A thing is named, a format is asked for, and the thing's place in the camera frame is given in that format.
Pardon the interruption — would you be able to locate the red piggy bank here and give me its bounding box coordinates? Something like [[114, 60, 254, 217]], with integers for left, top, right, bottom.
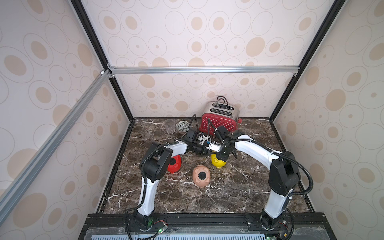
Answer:
[[167, 155, 182, 174]]

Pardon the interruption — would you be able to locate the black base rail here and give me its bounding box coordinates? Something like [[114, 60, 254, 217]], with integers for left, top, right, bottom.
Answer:
[[79, 213, 336, 240]]

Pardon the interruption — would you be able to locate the aluminium frame rail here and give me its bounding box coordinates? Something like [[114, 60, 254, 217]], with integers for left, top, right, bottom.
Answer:
[[110, 66, 300, 75], [1, 70, 112, 224]]

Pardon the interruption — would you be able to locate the aluminium frame rail back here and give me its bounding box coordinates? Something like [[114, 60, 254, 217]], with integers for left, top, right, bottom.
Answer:
[[110, 66, 300, 75]]

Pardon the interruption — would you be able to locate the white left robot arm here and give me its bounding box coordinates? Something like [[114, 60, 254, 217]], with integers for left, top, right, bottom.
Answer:
[[127, 130, 211, 230]]

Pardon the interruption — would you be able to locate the red polka dot toaster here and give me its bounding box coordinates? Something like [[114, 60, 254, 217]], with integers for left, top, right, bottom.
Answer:
[[199, 96, 242, 135]]

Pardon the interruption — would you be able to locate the aluminium frame rail left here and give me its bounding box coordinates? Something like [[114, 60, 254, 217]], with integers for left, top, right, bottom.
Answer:
[[1, 70, 112, 224]]

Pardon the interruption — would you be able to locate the floral patterned bowl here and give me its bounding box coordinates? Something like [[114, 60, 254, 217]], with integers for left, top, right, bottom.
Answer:
[[175, 121, 190, 134]]

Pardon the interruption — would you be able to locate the pink piggy bank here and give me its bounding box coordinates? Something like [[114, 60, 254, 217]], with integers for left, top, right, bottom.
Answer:
[[193, 165, 211, 188]]

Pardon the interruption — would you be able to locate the yellow piggy bank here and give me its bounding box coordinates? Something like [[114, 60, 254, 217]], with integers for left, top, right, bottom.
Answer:
[[211, 154, 227, 169]]

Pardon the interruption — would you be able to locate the clear drinking glass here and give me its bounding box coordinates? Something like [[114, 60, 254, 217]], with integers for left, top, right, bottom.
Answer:
[[164, 119, 176, 135]]

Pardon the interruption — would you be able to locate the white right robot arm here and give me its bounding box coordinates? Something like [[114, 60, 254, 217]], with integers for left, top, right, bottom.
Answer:
[[202, 126, 314, 231]]

